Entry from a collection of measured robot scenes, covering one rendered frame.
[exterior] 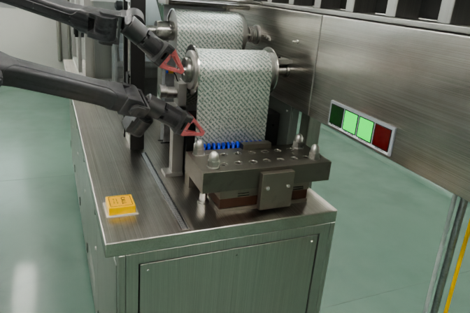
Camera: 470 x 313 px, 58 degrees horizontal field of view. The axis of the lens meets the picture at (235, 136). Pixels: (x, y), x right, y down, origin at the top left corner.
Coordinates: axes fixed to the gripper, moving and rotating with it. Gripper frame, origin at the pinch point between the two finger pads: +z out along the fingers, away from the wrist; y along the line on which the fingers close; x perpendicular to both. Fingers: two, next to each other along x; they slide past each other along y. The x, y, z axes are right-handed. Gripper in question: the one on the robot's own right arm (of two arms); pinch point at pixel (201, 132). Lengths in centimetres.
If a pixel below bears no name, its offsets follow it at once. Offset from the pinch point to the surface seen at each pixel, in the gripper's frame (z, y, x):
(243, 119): 9.9, 0.3, 10.0
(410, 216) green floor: 227, -89, 6
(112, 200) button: -16.3, 9.1, -26.3
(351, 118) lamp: 19.7, 30.3, 25.8
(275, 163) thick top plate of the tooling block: 16.1, 18.0, 4.5
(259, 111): 13.3, 0.3, 14.6
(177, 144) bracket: -1.0, -7.8, -7.9
